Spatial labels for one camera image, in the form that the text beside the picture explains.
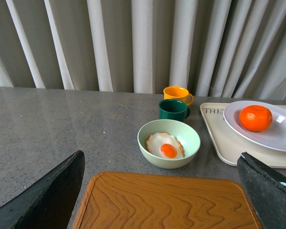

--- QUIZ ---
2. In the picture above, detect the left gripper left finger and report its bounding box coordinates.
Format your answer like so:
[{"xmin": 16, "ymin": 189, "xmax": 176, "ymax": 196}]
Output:
[{"xmin": 0, "ymin": 150, "xmax": 85, "ymax": 229}]

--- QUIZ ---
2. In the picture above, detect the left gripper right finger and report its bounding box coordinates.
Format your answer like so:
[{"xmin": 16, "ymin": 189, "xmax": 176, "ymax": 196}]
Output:
[{"xmin": 237, "ymin": 152, "xmax": 286, "ymax": 229}]

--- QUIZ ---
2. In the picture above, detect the white ridged plate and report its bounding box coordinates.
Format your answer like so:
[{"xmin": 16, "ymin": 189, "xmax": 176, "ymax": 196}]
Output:
[{"xmin": 223, "ymin": 101, "xmax": 286, "ymax": 152}]

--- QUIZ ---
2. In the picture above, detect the orange fruit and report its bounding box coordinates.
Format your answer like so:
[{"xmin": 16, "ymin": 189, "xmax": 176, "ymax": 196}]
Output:
[{"xmin": 239, "ymin": 105, "xmax": 273, "ymax": 132}]

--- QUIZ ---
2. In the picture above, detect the beige bear tray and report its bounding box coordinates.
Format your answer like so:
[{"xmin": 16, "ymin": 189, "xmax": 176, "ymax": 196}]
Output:
[{"xmin": 200, "ymin": 103, "xmax": 286, "ymax": 168}]

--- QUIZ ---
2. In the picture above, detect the wooden cutting board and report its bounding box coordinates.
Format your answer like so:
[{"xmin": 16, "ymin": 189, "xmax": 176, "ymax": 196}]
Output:
[{"xmin": 73, "ymin": 172, "xmax": 262, "ymax": 229}]

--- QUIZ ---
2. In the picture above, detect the light green bowl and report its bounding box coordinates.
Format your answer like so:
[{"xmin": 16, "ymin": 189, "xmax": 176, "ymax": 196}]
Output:
[{"xmin": 137, "ymin": 119, "xmax": 201, "ymax": 169}]

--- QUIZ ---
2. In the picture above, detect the fake fried egg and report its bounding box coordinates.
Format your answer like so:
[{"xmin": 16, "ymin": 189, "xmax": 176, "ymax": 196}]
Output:
[{"xmin": 146, "ymin": 132, "xmax": 185, "ymax": 159}]

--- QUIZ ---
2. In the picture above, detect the dark green mug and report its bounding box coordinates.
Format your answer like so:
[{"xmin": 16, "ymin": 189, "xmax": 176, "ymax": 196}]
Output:
[{"xmin": 158, "ymin": 99, "xmax": 191, "ymax": 122}]

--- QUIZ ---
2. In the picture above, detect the yellow mug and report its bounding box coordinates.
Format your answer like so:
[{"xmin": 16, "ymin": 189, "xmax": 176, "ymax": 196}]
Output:
[{"xmin": 163, "ymin": 86, "xmax": 193, "ymax": 106}]

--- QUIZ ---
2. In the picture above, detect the white pleated curtain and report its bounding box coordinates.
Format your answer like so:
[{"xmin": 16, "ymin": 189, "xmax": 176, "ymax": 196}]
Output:
[{"xmin": 0, "ymin": 0, "xmax": 286, "ymax": 100}]

